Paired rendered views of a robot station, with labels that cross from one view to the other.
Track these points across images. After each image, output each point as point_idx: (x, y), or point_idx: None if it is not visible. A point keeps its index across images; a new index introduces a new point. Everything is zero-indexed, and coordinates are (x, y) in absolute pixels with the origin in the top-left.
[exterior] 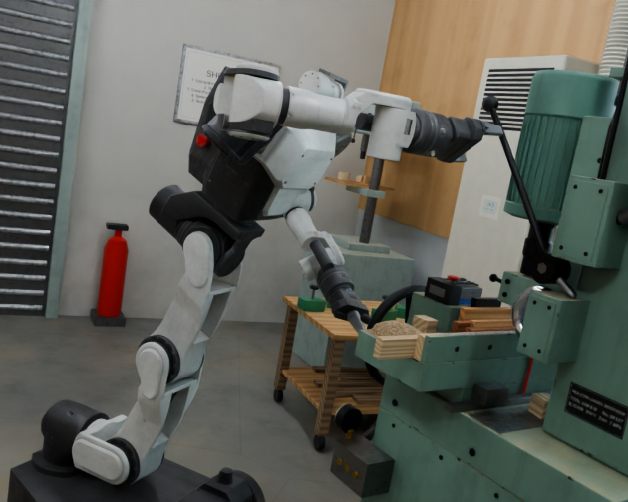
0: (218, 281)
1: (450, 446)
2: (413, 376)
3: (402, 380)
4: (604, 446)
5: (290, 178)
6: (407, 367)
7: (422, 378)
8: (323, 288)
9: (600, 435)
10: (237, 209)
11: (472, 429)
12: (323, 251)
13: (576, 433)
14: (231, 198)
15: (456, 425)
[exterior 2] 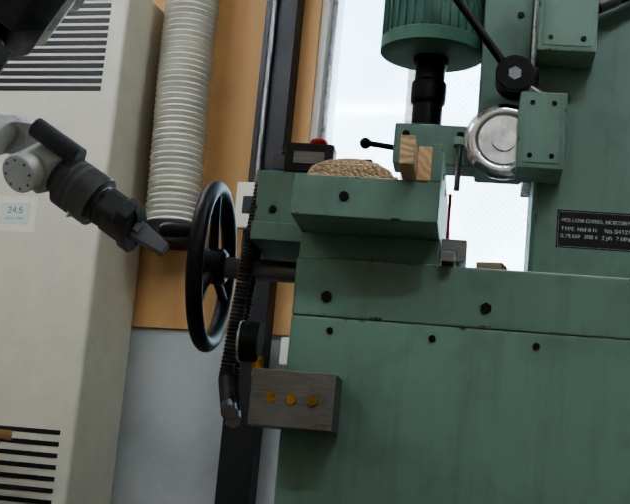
0: None
1: (445, 317)
2: (422, 203)
3: (402, 217)
4: (615, 268)
5: None
6: (408, 195)
7: (439, 203)
8: (78, 191)
9: (608, 257)
10: (26, 4)
11: (480, 279)
12: (64, 134)
13: (577, 267)
14: None
15: (450, 285)
